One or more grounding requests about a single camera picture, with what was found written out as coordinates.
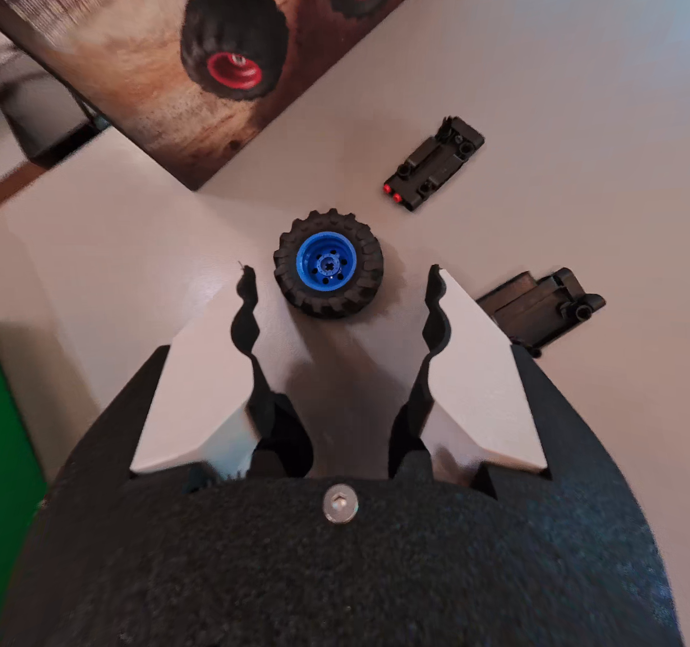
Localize green plastic bin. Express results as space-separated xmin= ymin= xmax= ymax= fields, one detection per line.
xmin=0 ymin=361 xmax=50 ymax=605

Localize black tyre blue hub wheel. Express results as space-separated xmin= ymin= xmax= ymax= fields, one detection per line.
xmin=273 ymin=209 xmax=385 ymax=320

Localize black brick frame piece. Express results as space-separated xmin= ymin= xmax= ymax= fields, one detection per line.
xmin=476 ymin=267 xmax=607 ymax=358

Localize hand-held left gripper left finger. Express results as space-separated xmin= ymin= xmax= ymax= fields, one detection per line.
xmin=129 ymin=264 xmax=270 ymax=481

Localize red wheeled truck set box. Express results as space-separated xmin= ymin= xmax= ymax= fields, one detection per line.
xmin=0 ymin=0 xmax=452 ymax=192

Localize black brick piece red pins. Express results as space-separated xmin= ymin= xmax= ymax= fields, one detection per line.
xmin=384 ymin=116 xmax=486 ymax=212

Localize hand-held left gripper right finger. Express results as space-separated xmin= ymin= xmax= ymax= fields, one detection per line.
xmin=396 ymin=263 xmax=548 ymax=486

